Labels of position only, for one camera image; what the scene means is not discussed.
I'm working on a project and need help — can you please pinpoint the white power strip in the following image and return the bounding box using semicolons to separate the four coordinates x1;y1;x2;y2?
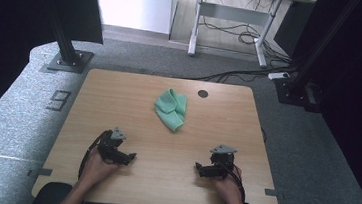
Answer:
267;69;291;82

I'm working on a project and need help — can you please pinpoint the grey tape strip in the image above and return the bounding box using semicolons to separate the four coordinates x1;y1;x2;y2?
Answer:
263;187;285;200
26;166;54;180

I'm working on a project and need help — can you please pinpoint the grey tape floor marking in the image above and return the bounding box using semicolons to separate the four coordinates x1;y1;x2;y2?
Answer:
46;88;73;113

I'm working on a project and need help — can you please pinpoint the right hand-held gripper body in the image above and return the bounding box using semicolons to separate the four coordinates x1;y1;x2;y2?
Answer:
207;143;238;180

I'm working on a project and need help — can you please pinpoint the bundle of black cables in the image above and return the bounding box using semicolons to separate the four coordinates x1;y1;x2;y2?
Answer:
196;16;295;64

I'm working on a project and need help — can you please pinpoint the black floor cable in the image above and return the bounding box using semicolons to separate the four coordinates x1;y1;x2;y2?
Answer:
189;58;299;91

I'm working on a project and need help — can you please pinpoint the green cloth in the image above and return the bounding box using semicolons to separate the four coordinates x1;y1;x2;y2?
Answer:
151;87;189;133

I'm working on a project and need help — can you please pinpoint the person's left hand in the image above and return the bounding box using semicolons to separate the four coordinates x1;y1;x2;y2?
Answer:
81;146;122;190

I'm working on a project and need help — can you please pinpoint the black metal stand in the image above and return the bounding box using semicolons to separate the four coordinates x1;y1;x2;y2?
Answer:
42;2;100;76
271;0;362;111

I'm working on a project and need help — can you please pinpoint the white desk frame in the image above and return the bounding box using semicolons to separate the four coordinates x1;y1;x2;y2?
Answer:
186;0;317;72

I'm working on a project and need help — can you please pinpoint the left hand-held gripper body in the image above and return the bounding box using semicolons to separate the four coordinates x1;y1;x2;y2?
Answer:
96;124;128;165

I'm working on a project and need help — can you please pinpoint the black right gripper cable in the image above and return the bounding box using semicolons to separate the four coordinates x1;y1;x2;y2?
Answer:
226;163;249;203

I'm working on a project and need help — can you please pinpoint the person's right hand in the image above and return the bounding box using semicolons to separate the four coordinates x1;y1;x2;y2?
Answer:
210;172;246;204

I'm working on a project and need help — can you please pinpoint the white panel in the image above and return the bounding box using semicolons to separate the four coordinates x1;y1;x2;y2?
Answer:
87;0;180;36

